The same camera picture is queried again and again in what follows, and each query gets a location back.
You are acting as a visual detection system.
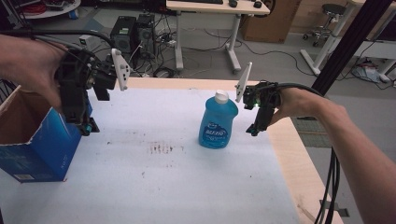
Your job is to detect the blue dish soap bottle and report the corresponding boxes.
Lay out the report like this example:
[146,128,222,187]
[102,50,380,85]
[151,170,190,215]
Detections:
[198,89,239,150]

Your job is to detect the black computer tower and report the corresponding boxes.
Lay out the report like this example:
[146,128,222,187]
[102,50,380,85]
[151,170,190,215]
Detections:
[109,16,137,54]

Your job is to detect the hanging black cable bundle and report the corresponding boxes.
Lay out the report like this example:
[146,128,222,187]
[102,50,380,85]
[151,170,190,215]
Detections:
[313,147,342,224]

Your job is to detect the black floor cable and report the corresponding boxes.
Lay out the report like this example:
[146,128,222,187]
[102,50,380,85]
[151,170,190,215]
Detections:
[204,28,316,77]

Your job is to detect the white foam mat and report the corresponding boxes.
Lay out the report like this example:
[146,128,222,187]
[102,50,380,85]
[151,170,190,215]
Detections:
[0,87,301,224]

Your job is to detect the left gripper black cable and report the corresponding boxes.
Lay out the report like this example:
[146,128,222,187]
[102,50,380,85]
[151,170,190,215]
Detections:
[0,28,116,52]

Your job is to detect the round white table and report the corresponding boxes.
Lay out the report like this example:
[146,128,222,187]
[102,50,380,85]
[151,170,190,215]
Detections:
[18,0,82,21]

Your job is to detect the red cable coil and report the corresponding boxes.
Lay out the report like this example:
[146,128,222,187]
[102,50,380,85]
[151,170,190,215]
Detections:
[21,2,49,16]

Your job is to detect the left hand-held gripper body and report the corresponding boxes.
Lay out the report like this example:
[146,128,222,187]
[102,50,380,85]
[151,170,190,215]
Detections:
[55,48,132,126]

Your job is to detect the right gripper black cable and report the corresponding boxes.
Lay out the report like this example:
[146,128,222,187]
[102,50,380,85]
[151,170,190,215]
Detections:
[274,81,324,97]

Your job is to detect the small white box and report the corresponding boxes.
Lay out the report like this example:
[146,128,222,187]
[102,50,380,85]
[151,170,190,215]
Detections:
[78,34,101,50]

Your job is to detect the black rolling stool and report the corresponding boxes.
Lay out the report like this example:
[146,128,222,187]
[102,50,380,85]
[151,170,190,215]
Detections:
[303,3,347,49]

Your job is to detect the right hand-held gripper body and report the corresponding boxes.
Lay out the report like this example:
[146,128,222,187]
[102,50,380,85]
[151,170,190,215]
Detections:
[234,62,282,129]

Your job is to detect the metal floor bracket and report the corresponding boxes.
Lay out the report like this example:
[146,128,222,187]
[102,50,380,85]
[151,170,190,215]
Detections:
[318,199,350,218]

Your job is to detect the person's right hand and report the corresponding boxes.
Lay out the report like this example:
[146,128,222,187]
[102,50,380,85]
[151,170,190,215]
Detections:
[269,87,325,126]

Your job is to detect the crumpled blue plastic bag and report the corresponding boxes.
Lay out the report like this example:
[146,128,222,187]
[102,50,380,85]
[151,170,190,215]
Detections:
[352,63,383,84]

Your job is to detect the black keyboard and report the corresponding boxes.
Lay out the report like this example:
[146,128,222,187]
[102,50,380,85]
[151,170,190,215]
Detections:
[182,0,224,6]

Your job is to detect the brown cardboard box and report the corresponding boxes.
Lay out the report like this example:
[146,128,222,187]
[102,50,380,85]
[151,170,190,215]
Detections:
[240,0,303,44]

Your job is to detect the person's left hand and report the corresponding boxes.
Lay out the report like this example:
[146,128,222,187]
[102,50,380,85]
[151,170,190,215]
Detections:
[12,35,69,110]

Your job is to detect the grey computer tower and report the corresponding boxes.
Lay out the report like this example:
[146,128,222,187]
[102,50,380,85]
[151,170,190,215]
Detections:
[135,13,157,60]

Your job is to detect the blue cardboard box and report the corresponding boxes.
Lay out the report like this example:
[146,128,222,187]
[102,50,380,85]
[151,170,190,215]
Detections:
[0,85,83,183]

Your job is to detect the black metal frame post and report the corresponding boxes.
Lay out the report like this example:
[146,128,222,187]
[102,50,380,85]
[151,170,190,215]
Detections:
[311,0,394,97]

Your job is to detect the white-legged desk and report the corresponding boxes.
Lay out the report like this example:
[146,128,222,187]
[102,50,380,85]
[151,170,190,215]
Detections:
[299,0,396,82]

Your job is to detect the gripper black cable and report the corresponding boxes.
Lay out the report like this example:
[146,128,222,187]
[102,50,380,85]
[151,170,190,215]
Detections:
[0,28,116,52]
[274,81,324,97]

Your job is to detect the white desk with wooden top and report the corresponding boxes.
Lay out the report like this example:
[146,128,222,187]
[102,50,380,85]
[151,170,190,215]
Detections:
[165,0,271,75]

